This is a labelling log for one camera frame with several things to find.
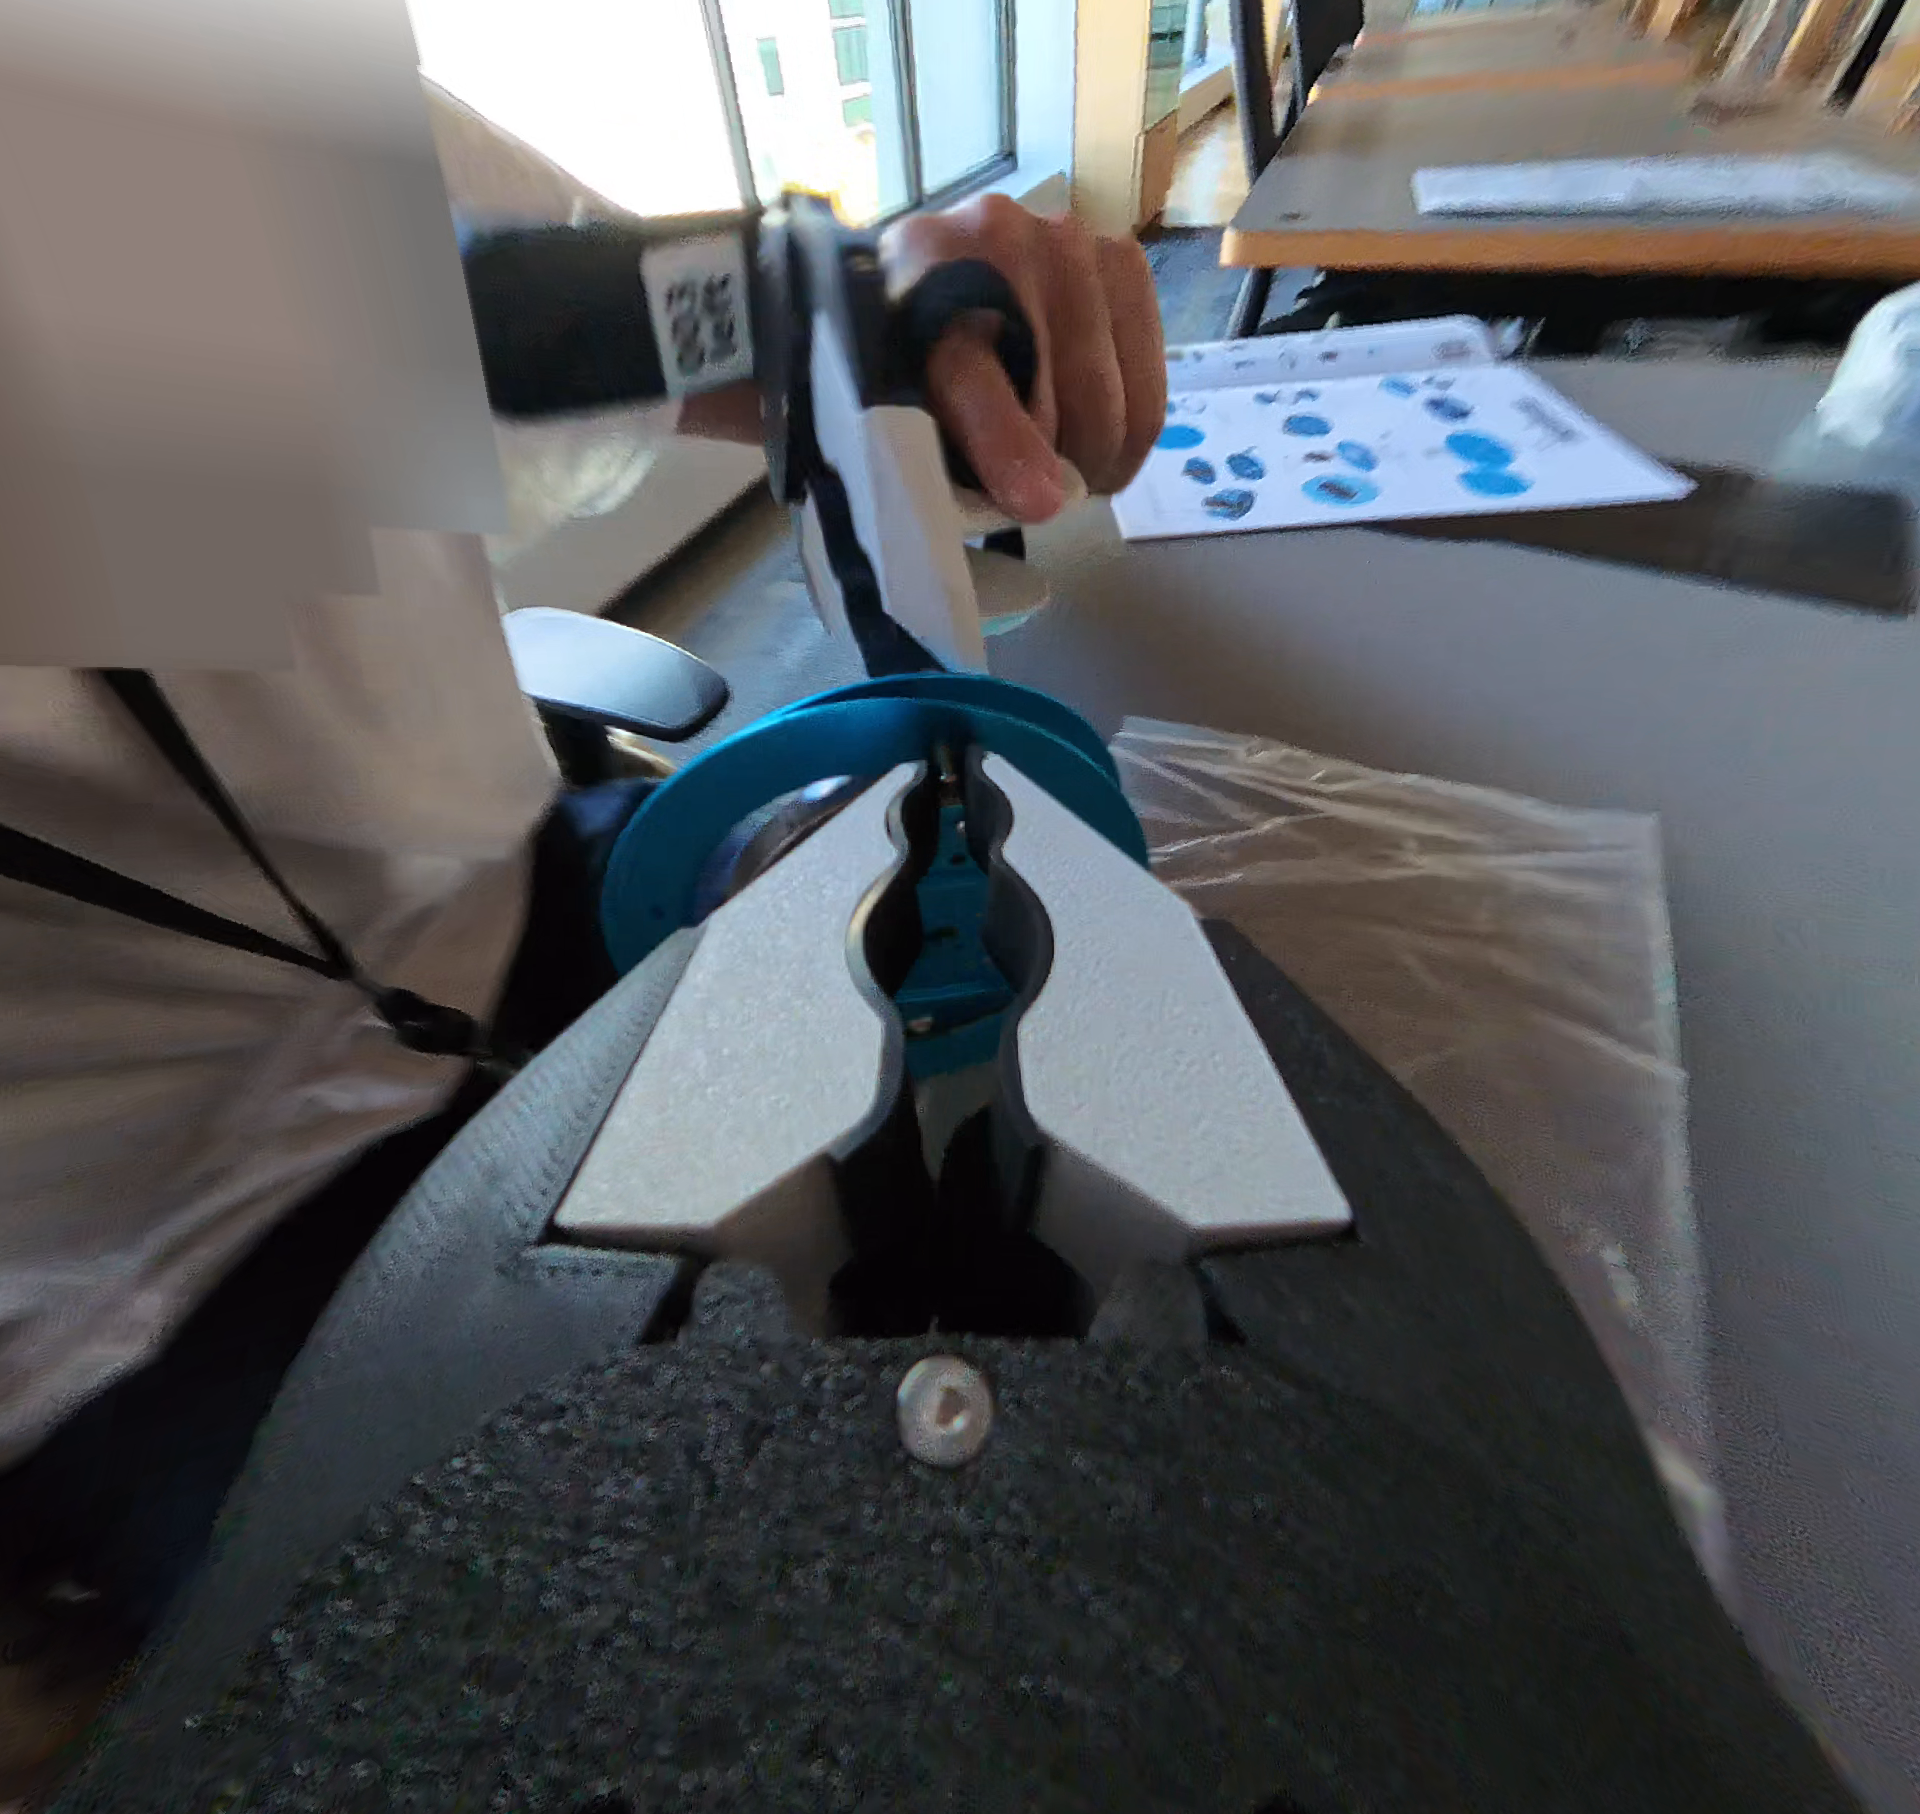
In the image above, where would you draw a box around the white paper sheet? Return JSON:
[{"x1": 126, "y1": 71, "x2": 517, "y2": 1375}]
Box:
[{"x1": 1111, "y1": 316, "x2": 1699, "y2": 544}]

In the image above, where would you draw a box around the black chest strap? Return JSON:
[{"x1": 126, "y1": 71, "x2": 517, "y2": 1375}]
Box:
[{"x1": 0, "y1": 666, "x2": 498, "y2": 1067}]

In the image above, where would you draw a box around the black metal plate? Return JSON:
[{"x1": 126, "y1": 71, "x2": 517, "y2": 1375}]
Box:
[{"x1": 1381, "y1": 461, "x2": 1920, "y2": 621}]

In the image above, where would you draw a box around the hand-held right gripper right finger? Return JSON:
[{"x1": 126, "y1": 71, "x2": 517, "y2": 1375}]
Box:
[{"x1": 967, "y1": 756, "x2": 1357, "y2": 1340}]

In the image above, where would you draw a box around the printed paper sheet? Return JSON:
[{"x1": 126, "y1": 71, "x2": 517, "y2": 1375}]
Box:
[{"x1": 1410, "y1": 153, "x2": 1920, "y2": 218}]

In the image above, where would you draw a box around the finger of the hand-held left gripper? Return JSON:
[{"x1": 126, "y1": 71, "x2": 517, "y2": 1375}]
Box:
[
  {"x1": 794, "y1": 499, "x2": 907, "y2": 681},
  {"x1": 854, "y1": 401, "x2": 996, "y2": 681}
]

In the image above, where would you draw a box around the grey desk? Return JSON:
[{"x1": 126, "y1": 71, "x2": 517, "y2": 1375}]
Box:
[{"x1": 600, "y1": 345, "x2": 1920, "y2": 1814}]

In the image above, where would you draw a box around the wooden top table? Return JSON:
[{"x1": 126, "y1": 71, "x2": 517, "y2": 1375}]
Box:
[{"x1": 1219, "y1": 6, "x2": 1920, "y2": 333}]

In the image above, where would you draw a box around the black office chair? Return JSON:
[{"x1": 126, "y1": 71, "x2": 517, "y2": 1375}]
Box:
[
  {"x1": 1286, "y1": 0, "x2": 1371, "y2": 98},
  {"x1": 1227, "y1": 0, "x2": 1286, "y2": 189}
]

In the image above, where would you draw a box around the clear plastic bag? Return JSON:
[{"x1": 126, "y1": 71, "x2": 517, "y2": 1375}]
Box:
[{"x1": 1111, "y1": 716, "x2": 1729, "y2": 1623}]

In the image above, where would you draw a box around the blue round turntable assembly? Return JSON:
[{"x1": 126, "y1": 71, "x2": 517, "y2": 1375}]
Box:
[{"x1": 600, "y1": 670, "x2": 1150, "y2": 1082}]

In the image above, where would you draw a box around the person's left hand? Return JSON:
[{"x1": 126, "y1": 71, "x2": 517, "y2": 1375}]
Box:
[{"x1": 876, "y1": 191, "x2": 1173, "y2": 527}]

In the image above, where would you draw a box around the plastic wrapped grey box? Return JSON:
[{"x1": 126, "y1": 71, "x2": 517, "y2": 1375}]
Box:
[{"x1": 1814, "y1": 284, "x2": 1920, "y2": 497}]

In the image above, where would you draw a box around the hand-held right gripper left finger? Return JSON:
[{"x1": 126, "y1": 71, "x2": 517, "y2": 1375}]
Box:
[{"x1": 553, "y1": 760, "x2": 944, "y2": 1340}]

